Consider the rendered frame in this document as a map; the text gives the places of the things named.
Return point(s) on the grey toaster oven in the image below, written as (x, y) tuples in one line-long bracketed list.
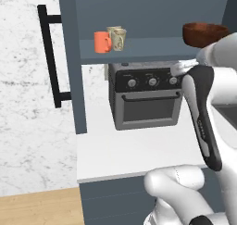
[(145, 111)]

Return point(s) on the beige patterned cup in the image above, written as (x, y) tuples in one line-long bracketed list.
[(111, 28), (119, 40)]

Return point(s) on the blue-grey base cabinet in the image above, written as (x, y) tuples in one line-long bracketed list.
[(111, 204)]

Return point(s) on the grey sink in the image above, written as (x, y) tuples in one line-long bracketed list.
[(227, 113)]

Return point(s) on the blue-grey wall cabinet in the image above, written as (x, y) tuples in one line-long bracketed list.
[(154, 12)]

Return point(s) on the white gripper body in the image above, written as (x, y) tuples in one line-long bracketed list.
[(182, 67)]

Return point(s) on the brown wooden bowl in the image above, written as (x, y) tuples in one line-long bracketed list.
[(202, 33)]

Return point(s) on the silver toaster oven knob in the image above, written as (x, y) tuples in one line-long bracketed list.
[(132, 83), (152, 81), (173, 80)]

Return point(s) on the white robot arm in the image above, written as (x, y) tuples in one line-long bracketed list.
[(197, 191)]

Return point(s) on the blue-grey cabinet door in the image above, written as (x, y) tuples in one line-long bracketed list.
[(230, 14), (71, 65)]

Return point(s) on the orange mug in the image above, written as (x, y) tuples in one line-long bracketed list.
[(101, 42)]

